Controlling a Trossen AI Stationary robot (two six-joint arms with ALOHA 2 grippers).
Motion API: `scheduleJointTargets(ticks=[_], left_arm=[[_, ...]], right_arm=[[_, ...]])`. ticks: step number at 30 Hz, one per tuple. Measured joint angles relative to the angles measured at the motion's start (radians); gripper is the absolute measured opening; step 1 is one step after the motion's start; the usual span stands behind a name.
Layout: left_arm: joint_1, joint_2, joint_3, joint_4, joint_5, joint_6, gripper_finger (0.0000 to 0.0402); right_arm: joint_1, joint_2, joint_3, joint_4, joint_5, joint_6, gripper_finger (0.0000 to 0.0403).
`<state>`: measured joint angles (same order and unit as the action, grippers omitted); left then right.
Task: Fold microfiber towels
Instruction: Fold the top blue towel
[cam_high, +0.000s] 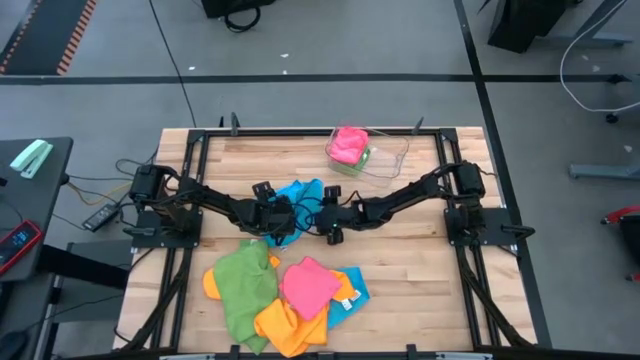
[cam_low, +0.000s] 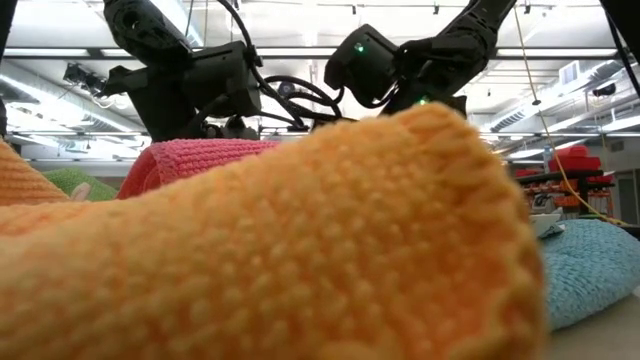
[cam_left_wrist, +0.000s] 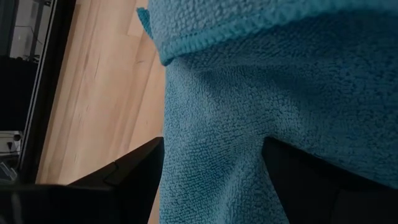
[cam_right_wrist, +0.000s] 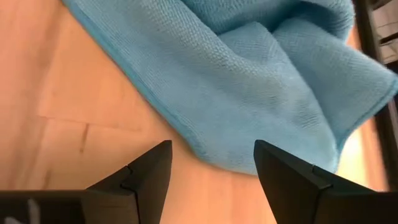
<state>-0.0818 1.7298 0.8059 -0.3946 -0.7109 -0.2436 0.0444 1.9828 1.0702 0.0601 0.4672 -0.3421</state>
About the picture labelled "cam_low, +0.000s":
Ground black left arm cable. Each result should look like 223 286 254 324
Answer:
217 0 307 132

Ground blue microfiber towel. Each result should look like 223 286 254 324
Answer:
529 209 640 331

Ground black shelf table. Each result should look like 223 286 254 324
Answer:
514 168 617 216

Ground black ceiling device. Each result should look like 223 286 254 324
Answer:
61 61 113 100

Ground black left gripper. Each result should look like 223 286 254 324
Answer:
204 115 261 141

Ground orange microfiber towel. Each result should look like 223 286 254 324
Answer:
0 102 547 360

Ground grey ceiling vent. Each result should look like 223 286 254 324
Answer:
558 60 582 87

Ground green microfiber towel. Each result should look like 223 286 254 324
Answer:
42 167 119 202

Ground red stacked bins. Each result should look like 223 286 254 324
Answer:
547 144 604 174

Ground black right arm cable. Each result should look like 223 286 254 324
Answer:
263 74 359 124

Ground pink microfiber towel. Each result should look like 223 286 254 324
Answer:
115 138 281 200

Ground black hanging cable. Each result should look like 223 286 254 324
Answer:
183 0 196 37

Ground yellow hanging cable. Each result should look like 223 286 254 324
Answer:
511 0 627 226

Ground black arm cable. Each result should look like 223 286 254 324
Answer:
217 0 307 132
263 74 359 124

